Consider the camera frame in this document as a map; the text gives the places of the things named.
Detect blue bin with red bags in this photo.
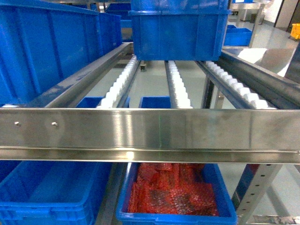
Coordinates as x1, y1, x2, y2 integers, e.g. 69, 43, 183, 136
116, 163, 237, 225

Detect blue bin on rollers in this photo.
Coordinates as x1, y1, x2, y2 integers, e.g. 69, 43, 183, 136
128, 0, 231, 61

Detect stainless steel shelf rack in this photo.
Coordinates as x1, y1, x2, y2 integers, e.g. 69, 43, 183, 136
0, 43, 300, 225

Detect large blue bin upper left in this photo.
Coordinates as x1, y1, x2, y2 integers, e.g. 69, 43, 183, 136
0, 0, 104, 106

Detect empty blue bin lower left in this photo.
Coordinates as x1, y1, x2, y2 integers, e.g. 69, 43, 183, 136
0, 161, 112, 225

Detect red bubble wrap bags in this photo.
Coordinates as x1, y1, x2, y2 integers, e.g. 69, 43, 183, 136
127, 163, 219, 216

